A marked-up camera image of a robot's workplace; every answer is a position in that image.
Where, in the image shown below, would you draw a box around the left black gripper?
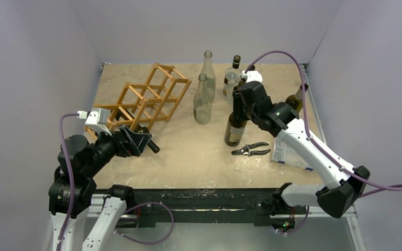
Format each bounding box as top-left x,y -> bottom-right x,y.
83,122 -> 151,175

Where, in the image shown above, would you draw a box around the dark labelled wine bottle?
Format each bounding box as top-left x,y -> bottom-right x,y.
224,101 -> 248,146

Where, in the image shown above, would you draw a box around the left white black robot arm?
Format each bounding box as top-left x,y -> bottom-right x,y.
48,126 -> 152,250

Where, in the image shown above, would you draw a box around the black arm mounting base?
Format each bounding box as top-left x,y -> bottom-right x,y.
116,188 -> 306,229

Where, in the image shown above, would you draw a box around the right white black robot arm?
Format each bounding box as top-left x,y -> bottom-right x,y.
233,81 -> 371,218

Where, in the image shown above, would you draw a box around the dark bottle in lower rack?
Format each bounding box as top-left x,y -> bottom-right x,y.
133,125 -> 161,154

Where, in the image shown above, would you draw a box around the clear liquor bottle black cap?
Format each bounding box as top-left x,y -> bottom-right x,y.
222,55 -> 242,104

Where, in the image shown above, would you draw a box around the clear bottle front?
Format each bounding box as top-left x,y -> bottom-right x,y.
193,73 -> 212,124

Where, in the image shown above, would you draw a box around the wooden wine rack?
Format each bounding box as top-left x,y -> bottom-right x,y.
93,63 -> 192,130

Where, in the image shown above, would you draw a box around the tall clear bottle back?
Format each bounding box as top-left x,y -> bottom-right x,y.
201,50 -> 216,101

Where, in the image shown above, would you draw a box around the green wine bottle far right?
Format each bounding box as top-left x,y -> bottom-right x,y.
285,85 -> 304,113

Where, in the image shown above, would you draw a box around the black pruning shears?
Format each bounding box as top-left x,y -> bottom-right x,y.
231,142 -> 271,156

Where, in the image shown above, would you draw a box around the clear plastic parts box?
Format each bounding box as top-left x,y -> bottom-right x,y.
271,138 -> 314,171

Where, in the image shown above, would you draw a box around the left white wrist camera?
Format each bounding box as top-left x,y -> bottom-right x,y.
77,107 -> 112,135

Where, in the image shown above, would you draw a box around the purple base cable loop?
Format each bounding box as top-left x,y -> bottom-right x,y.
113,202 -> 175,246

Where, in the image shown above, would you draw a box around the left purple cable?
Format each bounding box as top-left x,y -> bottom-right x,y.
55,112 -> 81,251

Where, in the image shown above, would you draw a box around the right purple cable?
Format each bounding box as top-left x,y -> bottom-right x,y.
244,51 -> 402,198

